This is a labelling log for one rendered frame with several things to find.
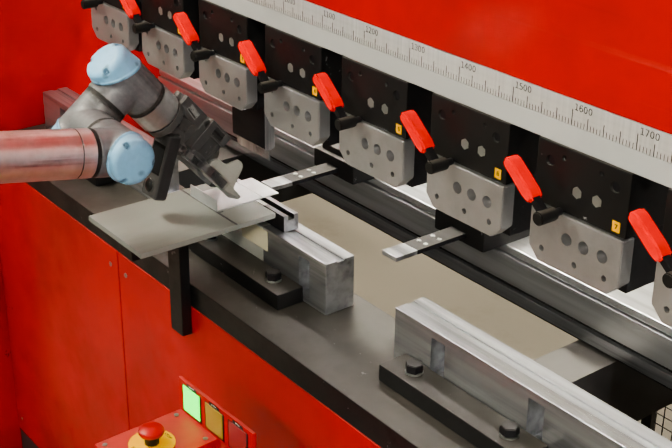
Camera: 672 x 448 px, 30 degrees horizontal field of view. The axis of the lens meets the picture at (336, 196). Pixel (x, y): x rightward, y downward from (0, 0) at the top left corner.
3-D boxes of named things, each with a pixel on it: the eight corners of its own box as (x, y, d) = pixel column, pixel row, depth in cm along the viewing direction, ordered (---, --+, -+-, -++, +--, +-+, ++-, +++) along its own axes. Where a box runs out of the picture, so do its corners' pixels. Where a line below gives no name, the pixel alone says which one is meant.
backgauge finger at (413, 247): (365, 251, 205) (366, 223, 203) (481, 212, 220) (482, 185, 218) (413, 279, 197) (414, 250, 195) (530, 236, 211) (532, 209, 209)
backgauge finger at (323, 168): (248, 183, 230) (247, 158, 228) (358, 152, 245) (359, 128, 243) (285, 205, 222) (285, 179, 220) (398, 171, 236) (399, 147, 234)
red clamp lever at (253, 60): (237, 39, 199) (264, 89, 196) (258, 35, 201) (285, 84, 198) (233, 46, 200) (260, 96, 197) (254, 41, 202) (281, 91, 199)
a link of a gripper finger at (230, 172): (262, 179, 217) (226, 146, 212) (241, 206, 216) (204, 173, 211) (255, 176, 219) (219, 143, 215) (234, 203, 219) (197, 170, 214)
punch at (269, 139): (233, 144, 222) (231, 93, 218) (242, 141, 223) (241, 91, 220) (265, 161, 215) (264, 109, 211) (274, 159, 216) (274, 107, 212)
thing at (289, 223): (220, 194, 229) (220, 179, 228) (234, 190, 231) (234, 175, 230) (284, 232, 215) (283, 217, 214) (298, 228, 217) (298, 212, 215)
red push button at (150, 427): (134, 445, 191) (132, 425, 190) (156, 435, 194) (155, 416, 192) (147, 457, 189) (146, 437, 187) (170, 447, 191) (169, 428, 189)
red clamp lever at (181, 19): (172, 11, 213) (196, 57, 210) (192, 7, 215) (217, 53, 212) (168, 17, 214) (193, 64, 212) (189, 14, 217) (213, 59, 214)
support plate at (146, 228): (88, 220, 214) (88, 215, 213) (219, 184, 229) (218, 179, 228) (141, 259, 201) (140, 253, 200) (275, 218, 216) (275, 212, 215)
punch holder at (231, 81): (199, 89, 220) (196, -2, 213) (239, 80, 225) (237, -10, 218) (247, 113, 209) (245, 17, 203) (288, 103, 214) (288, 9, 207)
